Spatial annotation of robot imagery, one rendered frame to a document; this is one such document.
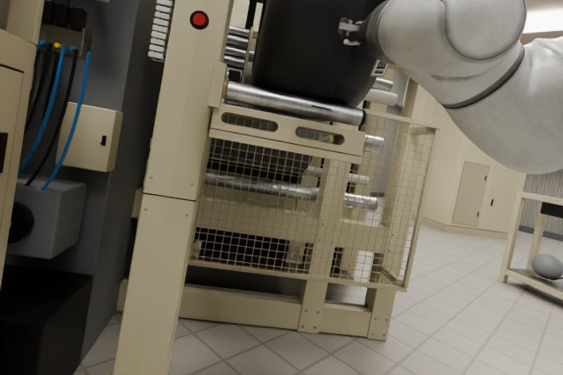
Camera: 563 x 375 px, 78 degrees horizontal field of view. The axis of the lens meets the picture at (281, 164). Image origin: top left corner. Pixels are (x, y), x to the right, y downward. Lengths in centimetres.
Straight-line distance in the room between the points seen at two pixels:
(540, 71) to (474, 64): 10
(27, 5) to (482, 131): 79
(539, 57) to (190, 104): 69
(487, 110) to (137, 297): 86
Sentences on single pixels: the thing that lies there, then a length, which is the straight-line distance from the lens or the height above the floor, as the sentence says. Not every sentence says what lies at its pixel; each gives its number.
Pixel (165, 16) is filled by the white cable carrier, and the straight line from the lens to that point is 95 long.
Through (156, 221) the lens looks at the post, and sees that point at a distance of 92.
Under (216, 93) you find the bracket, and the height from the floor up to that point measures 88.
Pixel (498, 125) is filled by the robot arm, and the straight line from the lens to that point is 46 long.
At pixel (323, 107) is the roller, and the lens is 84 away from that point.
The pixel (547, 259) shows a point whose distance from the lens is 355.
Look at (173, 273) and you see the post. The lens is 96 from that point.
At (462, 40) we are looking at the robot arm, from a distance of 36.
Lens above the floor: 79
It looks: 3 degrees down
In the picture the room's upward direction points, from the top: 11 degrees clockwise
